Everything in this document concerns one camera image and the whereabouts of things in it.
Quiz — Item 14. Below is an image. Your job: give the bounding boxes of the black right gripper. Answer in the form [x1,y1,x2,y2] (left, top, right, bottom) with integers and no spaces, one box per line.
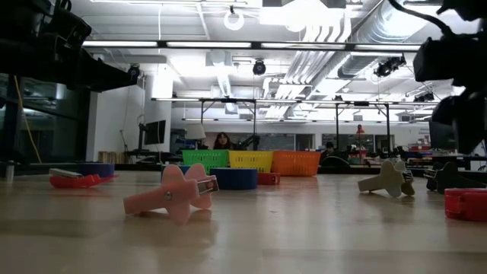
[412,36,487,155]

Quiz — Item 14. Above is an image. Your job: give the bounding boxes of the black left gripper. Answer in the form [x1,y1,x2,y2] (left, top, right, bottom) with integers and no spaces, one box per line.
[0,36,140,93]

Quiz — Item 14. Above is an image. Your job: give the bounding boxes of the black staple remover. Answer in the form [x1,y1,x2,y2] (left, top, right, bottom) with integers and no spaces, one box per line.
[424,161,463,194]

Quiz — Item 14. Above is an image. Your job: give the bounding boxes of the small red stapler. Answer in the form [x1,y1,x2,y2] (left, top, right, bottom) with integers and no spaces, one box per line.
[257,172,282,186]
[444,187,487,223]

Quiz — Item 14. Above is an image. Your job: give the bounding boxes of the purple tape roll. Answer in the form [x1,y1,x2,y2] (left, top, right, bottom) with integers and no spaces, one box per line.
[78,162,116,179]

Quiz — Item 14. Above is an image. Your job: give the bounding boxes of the red stapler with silver top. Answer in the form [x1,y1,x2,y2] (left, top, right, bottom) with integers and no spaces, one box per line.
[48,167,119,190]

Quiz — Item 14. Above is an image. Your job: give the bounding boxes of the dark blue tape roll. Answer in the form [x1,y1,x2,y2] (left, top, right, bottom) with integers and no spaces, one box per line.
[208,167,259,191]

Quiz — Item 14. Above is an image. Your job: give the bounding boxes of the black computer monitor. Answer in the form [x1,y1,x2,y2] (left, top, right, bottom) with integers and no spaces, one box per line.
[428,120,457,151]
[143,119,167,146]

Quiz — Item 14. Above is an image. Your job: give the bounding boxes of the black desk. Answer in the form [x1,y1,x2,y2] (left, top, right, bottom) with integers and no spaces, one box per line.
[429,154,487,170]

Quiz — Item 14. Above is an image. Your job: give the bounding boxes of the wooden crate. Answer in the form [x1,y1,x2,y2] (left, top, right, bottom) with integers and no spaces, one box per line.
[97,151,129,164]

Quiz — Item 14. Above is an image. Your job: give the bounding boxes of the white shade table lamp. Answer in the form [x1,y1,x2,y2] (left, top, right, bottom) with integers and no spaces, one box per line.
[185,123,207,150]

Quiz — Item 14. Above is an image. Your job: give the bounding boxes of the long ceiling light strip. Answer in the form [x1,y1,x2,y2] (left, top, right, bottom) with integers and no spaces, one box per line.
[81,39,422,53]

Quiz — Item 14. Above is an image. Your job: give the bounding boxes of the green plastic basket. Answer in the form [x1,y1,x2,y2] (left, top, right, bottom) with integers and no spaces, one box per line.
[181,149,231,175]

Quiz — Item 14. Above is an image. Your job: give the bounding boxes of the person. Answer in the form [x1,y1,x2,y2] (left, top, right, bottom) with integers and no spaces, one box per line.
[321,141,338,161]
[212,132,234,151]

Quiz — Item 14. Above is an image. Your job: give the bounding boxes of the black chair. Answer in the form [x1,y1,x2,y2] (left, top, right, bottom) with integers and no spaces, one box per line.
[320,155,352,169]

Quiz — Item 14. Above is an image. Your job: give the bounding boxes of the yellow plastic basket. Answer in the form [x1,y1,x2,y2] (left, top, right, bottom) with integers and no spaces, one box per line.
[228,150,275,174]

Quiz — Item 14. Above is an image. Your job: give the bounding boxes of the orange plastic basket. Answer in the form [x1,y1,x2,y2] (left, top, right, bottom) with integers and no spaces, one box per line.
[270,150,322,177]

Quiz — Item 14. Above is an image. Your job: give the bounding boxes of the yellow cable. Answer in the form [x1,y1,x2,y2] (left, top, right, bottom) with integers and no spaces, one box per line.
[13,75,43,164]

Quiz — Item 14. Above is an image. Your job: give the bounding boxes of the black aluminium table frame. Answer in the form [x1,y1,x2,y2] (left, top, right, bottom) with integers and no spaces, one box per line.
[14,161,487,183]

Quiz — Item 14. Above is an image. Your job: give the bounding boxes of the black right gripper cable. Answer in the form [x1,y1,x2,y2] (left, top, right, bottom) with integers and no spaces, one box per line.
[387,0,457,39]

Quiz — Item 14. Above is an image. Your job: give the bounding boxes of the black metal rig frame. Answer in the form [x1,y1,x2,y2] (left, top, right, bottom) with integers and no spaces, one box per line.
[197,97,258,151]
[334,100,391,153]

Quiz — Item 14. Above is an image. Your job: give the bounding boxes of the small grey post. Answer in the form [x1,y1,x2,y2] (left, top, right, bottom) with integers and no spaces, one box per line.
[4,160,16,183]

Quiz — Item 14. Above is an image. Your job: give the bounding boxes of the silver ventilation duct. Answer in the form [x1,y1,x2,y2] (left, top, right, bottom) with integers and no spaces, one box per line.
[283,0,431,92]

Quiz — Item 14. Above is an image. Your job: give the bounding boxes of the white ring light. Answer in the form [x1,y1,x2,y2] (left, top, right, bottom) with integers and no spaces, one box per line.
[223,7,246,32]

